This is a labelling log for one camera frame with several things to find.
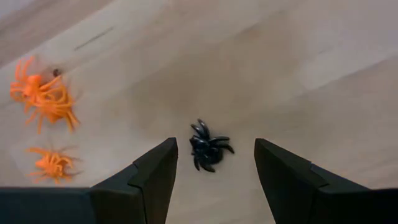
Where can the orange toy spider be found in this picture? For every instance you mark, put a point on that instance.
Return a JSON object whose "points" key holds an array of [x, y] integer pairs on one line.
{"points": [[31, 87], [53, 163], [57, 110]]}

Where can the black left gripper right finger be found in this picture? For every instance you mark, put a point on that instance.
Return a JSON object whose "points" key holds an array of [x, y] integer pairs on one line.
{"points": [[295, 193]]}

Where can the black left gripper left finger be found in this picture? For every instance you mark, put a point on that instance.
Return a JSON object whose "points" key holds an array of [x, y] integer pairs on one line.
{"points": [[149, 193]]}

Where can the black toy spider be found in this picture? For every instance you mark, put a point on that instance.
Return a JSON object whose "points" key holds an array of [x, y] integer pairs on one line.
{"points": [[208, 147]]}

